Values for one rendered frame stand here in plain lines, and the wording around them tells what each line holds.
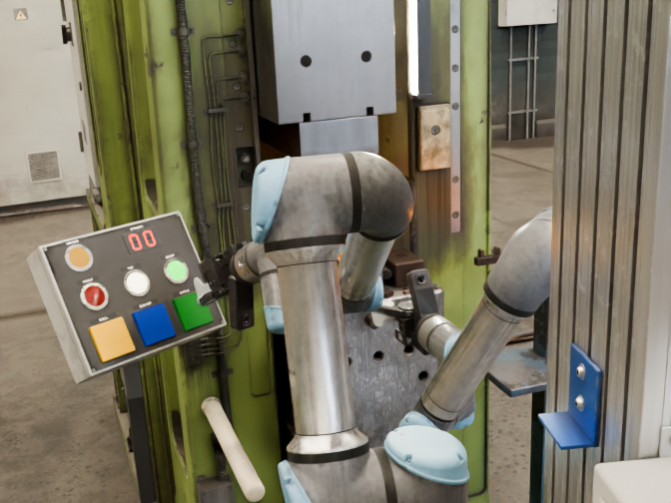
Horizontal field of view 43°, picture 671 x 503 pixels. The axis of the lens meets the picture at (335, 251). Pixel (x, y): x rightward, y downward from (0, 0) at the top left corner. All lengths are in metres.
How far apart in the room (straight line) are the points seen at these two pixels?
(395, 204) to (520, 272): 0.28
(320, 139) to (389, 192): 0.85
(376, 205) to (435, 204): 1.17
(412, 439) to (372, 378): 0.97
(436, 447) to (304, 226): 0.36
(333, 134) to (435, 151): 0.37
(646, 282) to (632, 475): 0.18
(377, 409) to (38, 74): 5.41
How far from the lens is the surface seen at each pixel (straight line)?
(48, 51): 7.21
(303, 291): 1.17
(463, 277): 2.46
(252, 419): 2.36
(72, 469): 3.40
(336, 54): 2.02
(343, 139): 2.05
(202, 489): 2.37
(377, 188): 1.18
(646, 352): 0.82
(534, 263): 1.39
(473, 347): 1.47
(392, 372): 2.21
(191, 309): 1.87
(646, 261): 0.80
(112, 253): 1.83
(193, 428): 2.33
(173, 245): 1.90
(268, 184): 1.15
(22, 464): 3.50
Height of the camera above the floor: 1.67
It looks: 17 degrees down
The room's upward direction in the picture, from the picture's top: 3 degrees counter-clockwise
